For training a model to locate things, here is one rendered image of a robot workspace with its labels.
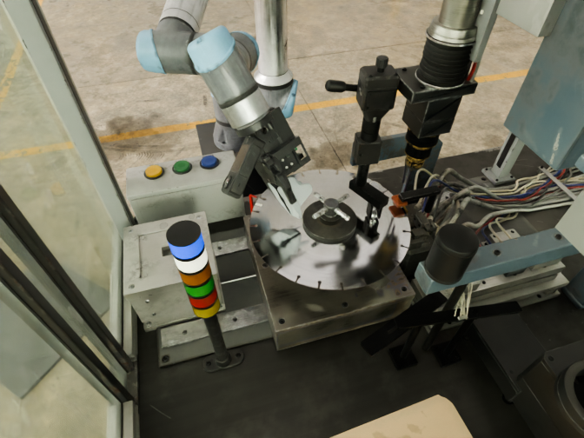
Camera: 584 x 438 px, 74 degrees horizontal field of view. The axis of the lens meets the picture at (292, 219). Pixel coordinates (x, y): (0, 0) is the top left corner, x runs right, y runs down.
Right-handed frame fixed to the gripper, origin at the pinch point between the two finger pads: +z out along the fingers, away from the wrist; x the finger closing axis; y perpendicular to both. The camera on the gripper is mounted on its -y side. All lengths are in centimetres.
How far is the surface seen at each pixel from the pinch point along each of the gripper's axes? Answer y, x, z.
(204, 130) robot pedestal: 10, 72, -11
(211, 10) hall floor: 154, 374, -58
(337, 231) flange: 4.6, -4.7, 6.5
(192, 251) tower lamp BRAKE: -20.1, -17.1, -13.9
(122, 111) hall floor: 6, 249, -24
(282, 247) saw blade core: -5.8, -1.4, 3.3
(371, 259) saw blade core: 5.2, -11.5, 11.7
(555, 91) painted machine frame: 25.3, -36.9, -10.1
